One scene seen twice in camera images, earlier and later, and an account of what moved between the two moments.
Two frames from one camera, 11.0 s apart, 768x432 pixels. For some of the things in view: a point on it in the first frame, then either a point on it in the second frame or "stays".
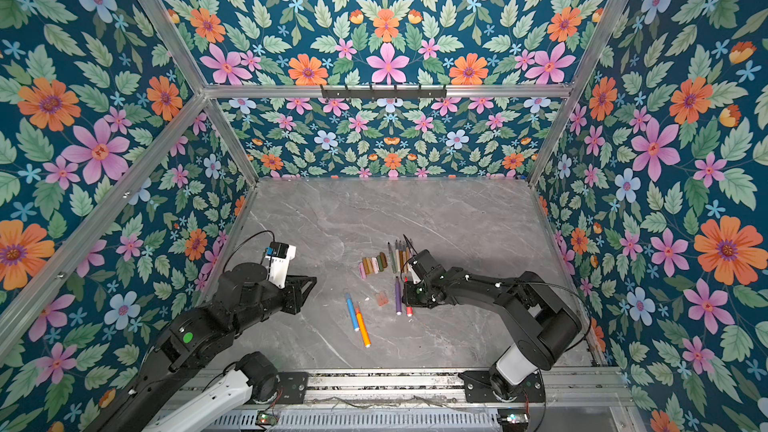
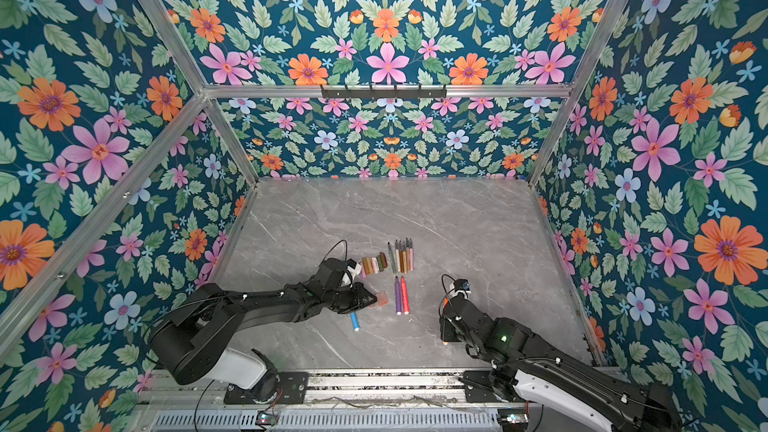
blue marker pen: (352, 312) stays
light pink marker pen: (397, 256) stays
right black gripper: (409, 298) to (445, 330)
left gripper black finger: (296, 291) to (360, 298)
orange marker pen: (366, 339) to (444, 306)
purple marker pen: (398, 300) stays
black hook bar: (384, 93) stays
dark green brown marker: (393, 259) stays
